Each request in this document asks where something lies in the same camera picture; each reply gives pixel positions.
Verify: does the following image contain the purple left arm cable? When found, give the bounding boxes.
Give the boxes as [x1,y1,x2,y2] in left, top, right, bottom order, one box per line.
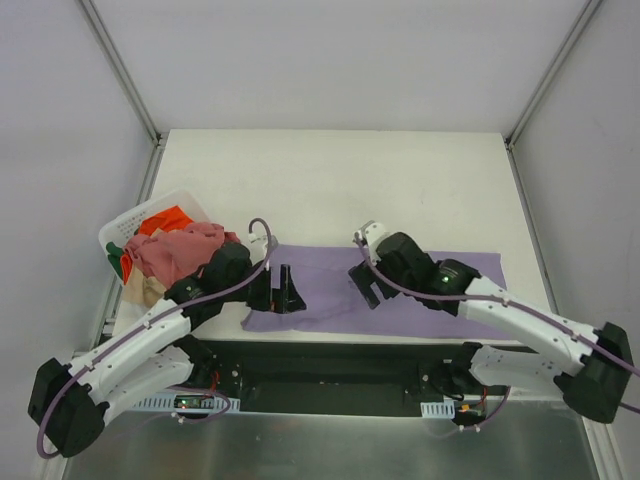
[37,217,274,460]

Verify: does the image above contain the right white slotted cable duct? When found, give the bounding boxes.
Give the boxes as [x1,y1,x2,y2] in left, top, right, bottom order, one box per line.
[420,399,456,420]

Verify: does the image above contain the aluminium frame post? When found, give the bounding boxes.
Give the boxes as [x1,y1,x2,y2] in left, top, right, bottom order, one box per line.
[77,0,169,146]
[504,0,604,151]

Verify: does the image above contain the white slotted cable duct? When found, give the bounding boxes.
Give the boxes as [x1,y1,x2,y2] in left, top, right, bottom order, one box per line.
[129,392,240,414]
[420,399,456,420]

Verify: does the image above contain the white plastic laundry basket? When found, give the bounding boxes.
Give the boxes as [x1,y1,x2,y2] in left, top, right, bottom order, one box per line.
[99,191,213,320]

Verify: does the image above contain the left aluminium frame post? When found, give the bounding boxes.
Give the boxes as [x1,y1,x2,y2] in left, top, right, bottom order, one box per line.
[77,0,169,146]

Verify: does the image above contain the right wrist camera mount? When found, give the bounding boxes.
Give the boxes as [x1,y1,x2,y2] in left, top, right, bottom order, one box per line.
[354,220,390,252]

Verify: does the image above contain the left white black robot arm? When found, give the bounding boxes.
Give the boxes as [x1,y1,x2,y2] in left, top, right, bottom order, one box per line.
[28,243,307,459]

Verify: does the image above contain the green garment in basket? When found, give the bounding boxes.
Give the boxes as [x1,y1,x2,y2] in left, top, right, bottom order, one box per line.
[105,242,124,269]

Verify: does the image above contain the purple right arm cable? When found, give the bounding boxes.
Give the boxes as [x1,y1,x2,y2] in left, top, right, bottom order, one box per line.
[353,234,640,440]

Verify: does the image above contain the left white slotted cable duct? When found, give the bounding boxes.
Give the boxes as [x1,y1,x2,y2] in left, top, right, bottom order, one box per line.
[129,392,240,414]

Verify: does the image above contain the pink t-shirt in basket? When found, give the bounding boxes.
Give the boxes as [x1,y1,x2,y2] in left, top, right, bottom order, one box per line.
[124,222,240,289]

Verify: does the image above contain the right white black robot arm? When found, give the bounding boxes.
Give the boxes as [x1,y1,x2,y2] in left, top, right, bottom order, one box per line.
[349,222,639,424]

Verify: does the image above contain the orange t-shirt in basket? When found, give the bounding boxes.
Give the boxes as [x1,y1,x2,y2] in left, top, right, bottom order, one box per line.
[136,205,193,236]

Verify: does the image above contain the right aluminium frame post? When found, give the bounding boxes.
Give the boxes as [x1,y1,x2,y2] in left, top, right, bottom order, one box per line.
[504,0,604,151]

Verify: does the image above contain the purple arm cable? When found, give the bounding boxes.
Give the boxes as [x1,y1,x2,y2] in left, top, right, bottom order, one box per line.
[37,217,274,460]
[353,234,640,440]

